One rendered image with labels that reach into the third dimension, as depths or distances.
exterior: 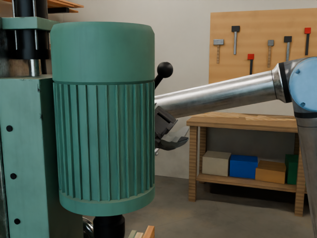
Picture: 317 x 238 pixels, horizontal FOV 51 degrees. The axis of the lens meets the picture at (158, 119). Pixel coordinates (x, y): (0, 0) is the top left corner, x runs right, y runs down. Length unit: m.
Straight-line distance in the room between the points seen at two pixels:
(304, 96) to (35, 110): 0.56
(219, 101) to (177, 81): 2.94
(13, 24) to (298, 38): 3.35
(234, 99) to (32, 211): 0.62
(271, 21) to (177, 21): 1.01
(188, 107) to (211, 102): 0.07
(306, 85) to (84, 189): 0.53
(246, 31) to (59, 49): 3.31
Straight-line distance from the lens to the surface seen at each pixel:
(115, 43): 0.50
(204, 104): 1.00
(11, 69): 0.64
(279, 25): 3.76
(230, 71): 3.77
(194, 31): 3.86
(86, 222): 0.83
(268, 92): 0.97
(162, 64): 0.69
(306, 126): 0.84
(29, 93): 0.58
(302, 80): 0.80
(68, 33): 0.52
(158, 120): 0.80
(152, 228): 1.06
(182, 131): 0.76
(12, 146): 0.61
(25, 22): 0.61
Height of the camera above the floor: 1.45
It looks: 10 degrees down
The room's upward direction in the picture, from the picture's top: straight up
